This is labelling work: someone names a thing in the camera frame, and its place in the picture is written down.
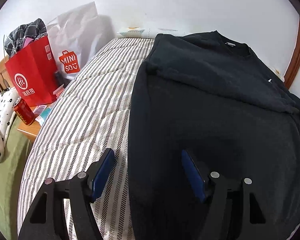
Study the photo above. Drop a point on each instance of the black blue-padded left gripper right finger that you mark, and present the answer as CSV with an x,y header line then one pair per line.
x,y
230,207

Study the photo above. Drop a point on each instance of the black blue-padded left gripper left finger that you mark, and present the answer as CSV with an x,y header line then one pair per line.
x,y
45,218

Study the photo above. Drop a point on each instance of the black sweater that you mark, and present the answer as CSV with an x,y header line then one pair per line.
x,y
214,97

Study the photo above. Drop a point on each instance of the green bed sheet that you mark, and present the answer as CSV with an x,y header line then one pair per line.
x,y
17,150

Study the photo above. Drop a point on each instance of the wooden nightstand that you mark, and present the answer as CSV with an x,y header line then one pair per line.
x,y
31,131

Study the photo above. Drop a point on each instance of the blue tissue pack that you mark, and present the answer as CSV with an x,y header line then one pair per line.
x,y
43,116

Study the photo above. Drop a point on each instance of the white black-patterned pillow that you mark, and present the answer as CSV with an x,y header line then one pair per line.
x,y
7,114

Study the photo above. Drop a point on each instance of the red drink can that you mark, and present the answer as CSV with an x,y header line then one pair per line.
x,y
24,112

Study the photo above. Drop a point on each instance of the striped grey white mattress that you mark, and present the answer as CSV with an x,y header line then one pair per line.
x,y
92,114

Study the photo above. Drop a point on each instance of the pink round container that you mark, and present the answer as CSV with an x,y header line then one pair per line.
x,y
59,91

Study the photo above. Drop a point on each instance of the dark small bottle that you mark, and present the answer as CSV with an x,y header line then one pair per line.
x,y
59,79

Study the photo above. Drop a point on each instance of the red paper shopping bag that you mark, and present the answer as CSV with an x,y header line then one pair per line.
x,y
32,72

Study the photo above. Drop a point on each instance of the wooden headboard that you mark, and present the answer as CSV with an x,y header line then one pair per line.
x,y
5,81

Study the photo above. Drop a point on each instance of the black plaid garment in bag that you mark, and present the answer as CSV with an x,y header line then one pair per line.
x,y
15,41

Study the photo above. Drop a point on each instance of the white Miniso plastic bag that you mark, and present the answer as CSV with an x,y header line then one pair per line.
x,y
76,36

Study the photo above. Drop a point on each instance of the brown wooden door frame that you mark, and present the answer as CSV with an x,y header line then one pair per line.
x,y
294,64

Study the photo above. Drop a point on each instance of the white patterned sheet at wall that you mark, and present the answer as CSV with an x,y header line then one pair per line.
x,y
139,32

